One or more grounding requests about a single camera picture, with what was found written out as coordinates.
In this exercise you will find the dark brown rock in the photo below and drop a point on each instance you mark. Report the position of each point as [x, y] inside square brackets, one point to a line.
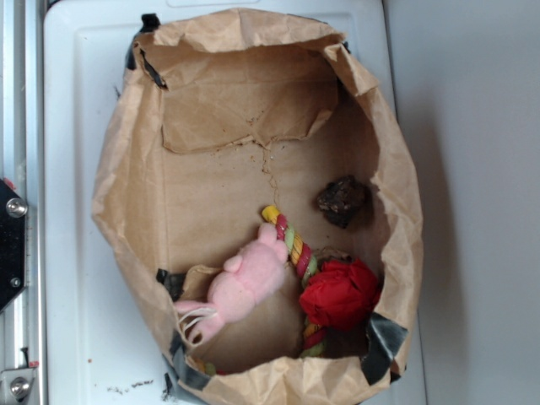
[341, 200]

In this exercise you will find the pink plush bunny toy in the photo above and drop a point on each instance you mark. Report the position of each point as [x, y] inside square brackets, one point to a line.
[255, 273]

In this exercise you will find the brown paper bag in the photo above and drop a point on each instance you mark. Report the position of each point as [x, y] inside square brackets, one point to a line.
[220, 116]

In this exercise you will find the red crumpled paper ball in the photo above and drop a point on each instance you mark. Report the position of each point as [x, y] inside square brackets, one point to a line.
[341, 295]

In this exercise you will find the multicolour twisted rope toy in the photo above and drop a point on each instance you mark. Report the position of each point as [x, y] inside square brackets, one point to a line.
[299, 253]

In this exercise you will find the black metal bracket plate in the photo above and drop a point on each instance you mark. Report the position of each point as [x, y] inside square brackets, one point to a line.
[12, 244]

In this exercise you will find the aluminium frame rail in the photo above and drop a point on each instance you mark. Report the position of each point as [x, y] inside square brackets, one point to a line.
[23, 330]

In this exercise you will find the silver corner bracket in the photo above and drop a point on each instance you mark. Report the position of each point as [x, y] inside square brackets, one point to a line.
[17, 385]

